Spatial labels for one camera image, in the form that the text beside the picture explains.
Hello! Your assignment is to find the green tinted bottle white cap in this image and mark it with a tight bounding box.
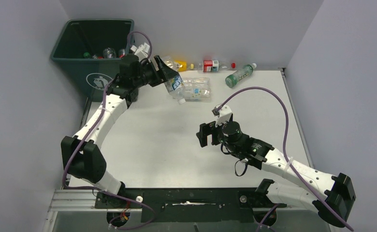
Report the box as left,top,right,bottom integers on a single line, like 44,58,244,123
225,63,257,88

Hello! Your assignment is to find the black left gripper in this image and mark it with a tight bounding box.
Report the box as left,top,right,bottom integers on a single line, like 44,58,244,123
133,56,177,88

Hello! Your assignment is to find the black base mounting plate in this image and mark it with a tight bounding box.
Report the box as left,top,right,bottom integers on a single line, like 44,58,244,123
93,188,274,224

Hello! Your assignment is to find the white blue label tea bottle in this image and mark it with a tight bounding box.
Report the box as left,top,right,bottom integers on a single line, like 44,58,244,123
184,88,211,102

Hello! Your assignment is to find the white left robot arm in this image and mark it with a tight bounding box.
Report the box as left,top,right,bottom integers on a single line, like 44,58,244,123
61,54,182,196

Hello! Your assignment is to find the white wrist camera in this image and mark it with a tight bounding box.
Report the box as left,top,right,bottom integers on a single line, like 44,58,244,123
212,105,232,127
130,43,151,61

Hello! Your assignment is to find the dark green label bottle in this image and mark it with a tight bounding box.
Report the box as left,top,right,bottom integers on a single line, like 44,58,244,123
83,52,103,59

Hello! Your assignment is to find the yellow juice bottle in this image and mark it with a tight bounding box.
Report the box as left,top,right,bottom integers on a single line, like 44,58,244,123
172,60,195,72

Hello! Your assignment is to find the dark green trash bin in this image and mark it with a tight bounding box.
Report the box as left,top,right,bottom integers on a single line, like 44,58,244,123
51,19,134,102

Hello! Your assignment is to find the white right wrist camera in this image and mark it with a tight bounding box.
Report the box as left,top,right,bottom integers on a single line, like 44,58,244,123
212,105,232,127

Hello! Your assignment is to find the blue label crushed bottle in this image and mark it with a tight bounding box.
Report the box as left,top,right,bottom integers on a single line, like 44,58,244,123
102,47,117,58

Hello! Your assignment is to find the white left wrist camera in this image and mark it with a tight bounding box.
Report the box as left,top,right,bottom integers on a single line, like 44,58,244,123
130,43,151,61

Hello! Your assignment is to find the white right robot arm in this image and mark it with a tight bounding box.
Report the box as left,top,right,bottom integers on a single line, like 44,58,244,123
196,121,356,231

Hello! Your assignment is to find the aluminium frame rail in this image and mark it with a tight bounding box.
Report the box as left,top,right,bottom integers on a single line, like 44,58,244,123
41,188,100,232

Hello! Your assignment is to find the red label bottle red cap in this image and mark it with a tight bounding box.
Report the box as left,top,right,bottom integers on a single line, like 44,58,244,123
198,60,236,73

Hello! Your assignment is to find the blue green label water bottle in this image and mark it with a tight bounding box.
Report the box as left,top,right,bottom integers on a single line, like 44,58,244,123
161,56,186,104

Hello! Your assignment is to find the clear unlabelled bottle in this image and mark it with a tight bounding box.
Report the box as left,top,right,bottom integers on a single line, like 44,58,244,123
182,77,210,88

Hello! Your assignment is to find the red label bottle front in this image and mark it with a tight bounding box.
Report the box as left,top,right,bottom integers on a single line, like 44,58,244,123
117,48,127,58

